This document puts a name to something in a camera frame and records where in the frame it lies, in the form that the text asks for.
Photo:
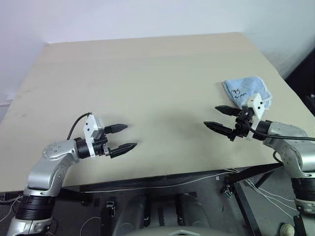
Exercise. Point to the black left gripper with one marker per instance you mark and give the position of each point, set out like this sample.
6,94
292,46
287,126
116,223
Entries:
102,147

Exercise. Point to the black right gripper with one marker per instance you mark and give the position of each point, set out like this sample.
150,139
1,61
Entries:
242,125

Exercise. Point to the light blue towel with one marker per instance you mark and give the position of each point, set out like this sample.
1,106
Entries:
246,86

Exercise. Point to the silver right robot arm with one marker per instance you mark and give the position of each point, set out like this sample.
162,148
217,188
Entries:
285,127

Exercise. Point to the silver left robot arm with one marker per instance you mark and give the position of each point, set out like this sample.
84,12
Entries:
56,150

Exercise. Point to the dark brown wooden cabinet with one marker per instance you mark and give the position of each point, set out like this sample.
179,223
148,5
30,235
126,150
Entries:
305,73

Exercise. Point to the grey rounded robot leg housing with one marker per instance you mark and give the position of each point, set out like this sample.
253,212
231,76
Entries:
194,211

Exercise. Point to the grey robot chest plate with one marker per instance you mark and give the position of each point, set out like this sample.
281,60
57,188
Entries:
182,232

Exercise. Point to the small round beige object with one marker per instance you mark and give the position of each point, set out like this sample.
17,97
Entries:
287,229

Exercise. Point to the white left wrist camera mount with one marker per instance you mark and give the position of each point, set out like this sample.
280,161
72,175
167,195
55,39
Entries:
88,127

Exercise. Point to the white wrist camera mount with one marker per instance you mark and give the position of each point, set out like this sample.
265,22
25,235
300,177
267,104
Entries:
258,104
88,127

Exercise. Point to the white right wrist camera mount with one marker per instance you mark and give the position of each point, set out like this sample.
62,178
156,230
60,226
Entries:
258,104

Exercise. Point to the black metal table frame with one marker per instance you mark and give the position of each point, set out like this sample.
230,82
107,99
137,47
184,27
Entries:
123,185

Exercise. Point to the small metal frame latch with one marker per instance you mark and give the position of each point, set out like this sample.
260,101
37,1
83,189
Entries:
227,191
110,205

